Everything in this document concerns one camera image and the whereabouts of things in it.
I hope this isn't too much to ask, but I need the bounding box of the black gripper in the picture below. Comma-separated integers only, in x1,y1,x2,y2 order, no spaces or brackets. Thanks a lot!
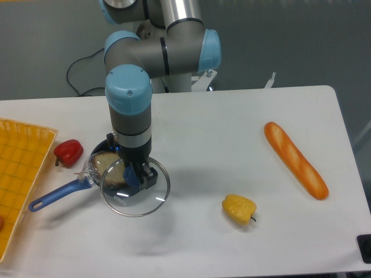
106,133,158,189

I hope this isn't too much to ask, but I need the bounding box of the glass lid blue knob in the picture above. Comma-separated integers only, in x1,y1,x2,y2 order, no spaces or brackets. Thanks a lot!
100,158,171,218

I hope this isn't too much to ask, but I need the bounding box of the dark blue saucepan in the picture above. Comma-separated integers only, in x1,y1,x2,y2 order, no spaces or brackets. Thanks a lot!
28,138,125,213

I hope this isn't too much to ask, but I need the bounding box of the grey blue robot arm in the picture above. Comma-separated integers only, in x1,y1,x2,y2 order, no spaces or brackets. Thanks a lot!
100,1,221,187

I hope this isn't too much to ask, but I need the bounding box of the bread slice in pot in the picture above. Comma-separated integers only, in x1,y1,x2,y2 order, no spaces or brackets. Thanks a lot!
93,152,128,189

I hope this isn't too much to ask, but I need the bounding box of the red bell pepper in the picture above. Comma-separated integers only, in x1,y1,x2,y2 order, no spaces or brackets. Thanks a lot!
53,139,83,168

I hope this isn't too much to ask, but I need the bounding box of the yellow bell pepper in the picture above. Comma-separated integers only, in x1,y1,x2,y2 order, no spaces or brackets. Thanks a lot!
222,194,257,226

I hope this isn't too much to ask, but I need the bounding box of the yellow woven basket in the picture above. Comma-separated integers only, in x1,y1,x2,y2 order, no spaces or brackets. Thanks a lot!
1,118,58,262

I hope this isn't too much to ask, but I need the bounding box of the orange baguette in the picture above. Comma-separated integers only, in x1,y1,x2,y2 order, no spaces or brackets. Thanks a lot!
264,122,329,200

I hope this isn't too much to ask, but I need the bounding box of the black corner device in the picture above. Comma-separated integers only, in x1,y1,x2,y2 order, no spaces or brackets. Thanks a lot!
357,234,371,264

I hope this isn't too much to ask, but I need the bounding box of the black floor cable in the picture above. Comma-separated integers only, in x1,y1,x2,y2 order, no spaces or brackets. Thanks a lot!
66,47,106,97

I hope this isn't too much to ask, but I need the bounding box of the white metal bracket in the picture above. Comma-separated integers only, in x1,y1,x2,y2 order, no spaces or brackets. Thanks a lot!
264,72,276,89

